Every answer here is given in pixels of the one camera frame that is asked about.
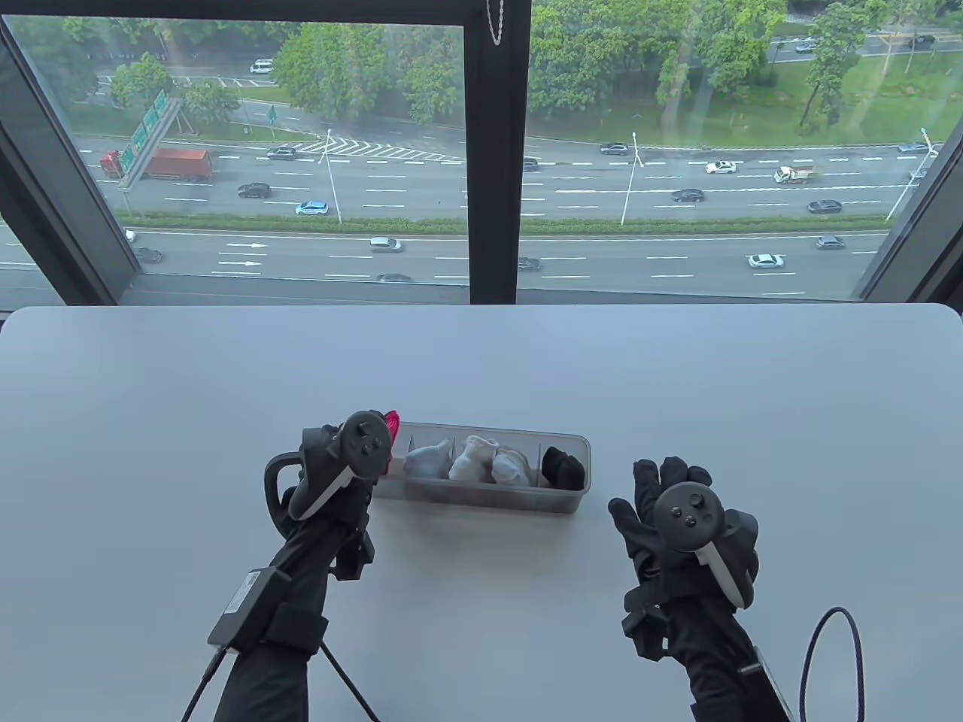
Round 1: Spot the dark braided cable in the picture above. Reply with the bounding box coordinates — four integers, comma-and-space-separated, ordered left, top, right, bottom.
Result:
798, 606, 867, 722

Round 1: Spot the white street lamp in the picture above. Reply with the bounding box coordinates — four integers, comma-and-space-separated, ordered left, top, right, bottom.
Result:
317, 129, 344, 225
620, 132, 645, 226
886, 128, 941, 223

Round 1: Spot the person's right hand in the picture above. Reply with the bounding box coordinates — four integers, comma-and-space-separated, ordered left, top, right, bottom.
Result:
607, 454, 761, 626

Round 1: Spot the black sock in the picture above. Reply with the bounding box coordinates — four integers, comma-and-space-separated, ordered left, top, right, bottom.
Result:
542, 446, 588, 490

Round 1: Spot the light blue sock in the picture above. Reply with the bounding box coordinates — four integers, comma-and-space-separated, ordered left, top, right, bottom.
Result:
403, 440, 455, 480

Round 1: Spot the white sock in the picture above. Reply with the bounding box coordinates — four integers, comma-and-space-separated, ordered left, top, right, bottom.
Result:
449, 434, 501, 482

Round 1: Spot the green road sign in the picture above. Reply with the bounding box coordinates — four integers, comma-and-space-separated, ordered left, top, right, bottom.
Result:
119, 89, 185, 189

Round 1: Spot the grey sock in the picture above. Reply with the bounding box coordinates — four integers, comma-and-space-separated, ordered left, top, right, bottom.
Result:
492, 447, 532, 487

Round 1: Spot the black labelled wrist box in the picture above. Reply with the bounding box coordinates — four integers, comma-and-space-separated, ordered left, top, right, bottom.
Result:
208, 567, 292, 654
740, 645, 796, 722

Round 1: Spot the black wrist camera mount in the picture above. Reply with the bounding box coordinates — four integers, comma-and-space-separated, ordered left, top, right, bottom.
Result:
328, 525, 376, 582
621, 585, 672, 663

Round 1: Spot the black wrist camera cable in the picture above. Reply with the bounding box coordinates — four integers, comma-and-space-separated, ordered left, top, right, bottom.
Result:
180, 639, 382, 722

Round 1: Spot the person's right forearm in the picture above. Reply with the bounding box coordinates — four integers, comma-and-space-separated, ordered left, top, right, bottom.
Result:
665, 594, 792, 722

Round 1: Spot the grey hand controller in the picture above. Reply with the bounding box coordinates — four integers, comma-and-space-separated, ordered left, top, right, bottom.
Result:
263, 410, 393, 539
652, 484, 761, 611

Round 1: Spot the person's left forearm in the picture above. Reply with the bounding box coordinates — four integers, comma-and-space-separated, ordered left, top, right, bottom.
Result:
214, 519, 375, 722

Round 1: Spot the black window frame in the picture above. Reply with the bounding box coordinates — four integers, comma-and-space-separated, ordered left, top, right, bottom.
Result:
0, 0, 963, 305

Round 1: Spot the grey divided storage box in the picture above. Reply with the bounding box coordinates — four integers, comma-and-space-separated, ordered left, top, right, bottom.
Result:
372, 422, 593, 517

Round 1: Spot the person's left hand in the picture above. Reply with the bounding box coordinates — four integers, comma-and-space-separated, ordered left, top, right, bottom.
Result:
281, 423, 393, 544

